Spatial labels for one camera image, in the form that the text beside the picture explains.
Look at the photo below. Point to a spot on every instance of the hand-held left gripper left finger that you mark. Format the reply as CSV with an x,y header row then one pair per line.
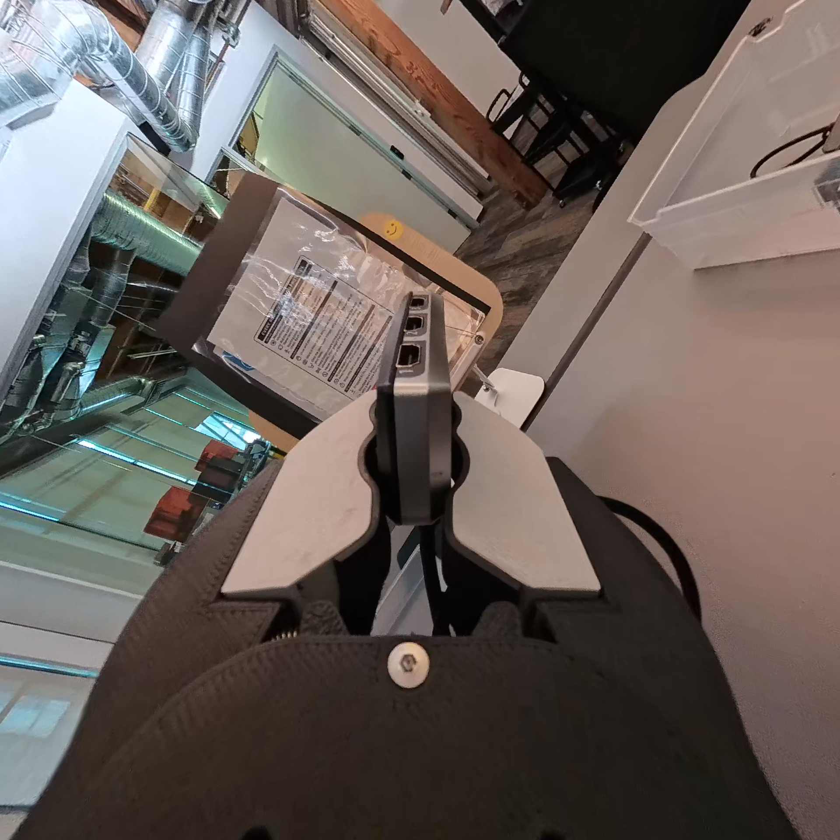
x,y
302,512

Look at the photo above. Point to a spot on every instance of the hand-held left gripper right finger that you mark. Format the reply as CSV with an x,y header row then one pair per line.
x,y
518,518

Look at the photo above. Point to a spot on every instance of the grey hdmi hub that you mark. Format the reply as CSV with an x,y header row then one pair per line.
x,y
420,426

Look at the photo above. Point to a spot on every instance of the clear plastic bin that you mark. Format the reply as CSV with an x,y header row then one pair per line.
x,y
722,164

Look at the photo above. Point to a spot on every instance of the wooden framed instruction sign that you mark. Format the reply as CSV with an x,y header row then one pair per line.
x,y
295,295

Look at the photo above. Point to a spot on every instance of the yellow smiley sticker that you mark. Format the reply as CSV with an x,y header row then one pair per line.
x,y
392,228

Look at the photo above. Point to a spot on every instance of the black metal stool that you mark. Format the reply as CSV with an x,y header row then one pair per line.
x,y
571,174

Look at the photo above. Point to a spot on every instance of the aluminium framed whiteboard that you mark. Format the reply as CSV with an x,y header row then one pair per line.
x,y
341,144

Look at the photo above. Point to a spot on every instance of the wooden beam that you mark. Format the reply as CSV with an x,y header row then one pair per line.
x,y
453,111

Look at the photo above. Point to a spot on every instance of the black partition panel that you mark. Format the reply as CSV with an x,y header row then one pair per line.
x,y
623,59

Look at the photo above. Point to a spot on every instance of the insulated flexible duct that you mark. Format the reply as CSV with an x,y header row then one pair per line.
x,y
144,229

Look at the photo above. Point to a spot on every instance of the silver air duct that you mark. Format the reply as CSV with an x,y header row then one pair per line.
x,y
79,46

